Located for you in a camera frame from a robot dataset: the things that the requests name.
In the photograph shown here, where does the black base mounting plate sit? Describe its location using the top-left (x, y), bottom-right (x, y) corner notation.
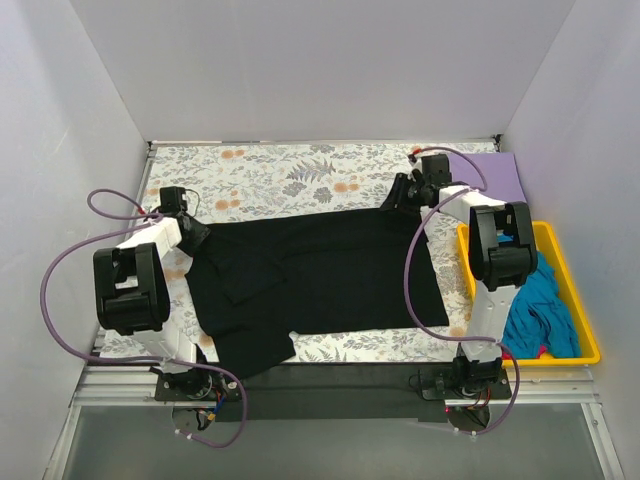
top-left (154, 363), bottom-right (514, 424)

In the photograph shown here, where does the folded purple t-shirt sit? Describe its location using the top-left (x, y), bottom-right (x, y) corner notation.
top-left (447, 153), bottom-right (526, 202)

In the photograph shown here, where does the yellow plastic bin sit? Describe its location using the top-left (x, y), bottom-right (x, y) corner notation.
top-left (455, 220), bottom-right (601, 369)

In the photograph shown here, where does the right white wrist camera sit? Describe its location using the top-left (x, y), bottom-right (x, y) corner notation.
top-left (408, 150), bottom-right (452, 184)

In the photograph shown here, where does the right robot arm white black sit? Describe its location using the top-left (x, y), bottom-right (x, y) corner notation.
top-left (382, 147), bottom-right (538, 400)

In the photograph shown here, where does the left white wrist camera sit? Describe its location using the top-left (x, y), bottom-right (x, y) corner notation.
top-left (155, 186), bottom-right (188, 216)

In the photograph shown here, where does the aluminium frame rail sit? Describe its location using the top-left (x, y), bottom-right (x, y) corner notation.
top-left (72, 363), bottom-right (597, 406)

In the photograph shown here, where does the floral patterned table mat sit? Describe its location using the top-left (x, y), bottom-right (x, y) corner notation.
top-left (96, 143), bottom-right (471, 362)

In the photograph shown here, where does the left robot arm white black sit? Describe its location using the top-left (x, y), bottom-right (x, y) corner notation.
top-left (93, 186), bottom-right (213, 400)

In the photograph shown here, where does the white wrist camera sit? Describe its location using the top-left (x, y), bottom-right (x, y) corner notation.
top-left (408, 150), bottom-right (452, 184)
top-left (155, 186), bottom-right (188, 216)

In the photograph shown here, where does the black t-shirt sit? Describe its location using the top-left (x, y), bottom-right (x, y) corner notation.
top-left (186, 209), bottom-right (449, 379)

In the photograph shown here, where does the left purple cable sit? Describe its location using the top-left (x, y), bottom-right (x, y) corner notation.
top-left (40, 188), bottom-right (250, 449)

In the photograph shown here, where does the teal t-shirt in bin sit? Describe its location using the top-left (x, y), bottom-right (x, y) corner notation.
top-left (502, 252), bottom-right (582, 360)

